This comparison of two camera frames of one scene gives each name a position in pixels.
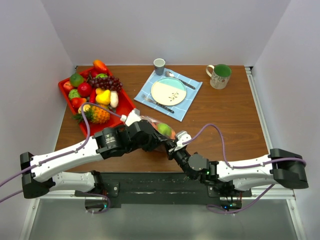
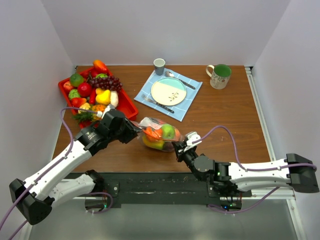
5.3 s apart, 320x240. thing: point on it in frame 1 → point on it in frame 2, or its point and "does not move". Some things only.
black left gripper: [155, 142] → [131, 131]
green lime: [76, 79] does not move
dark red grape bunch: [111, 82] does not move
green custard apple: [74, 93] does not move
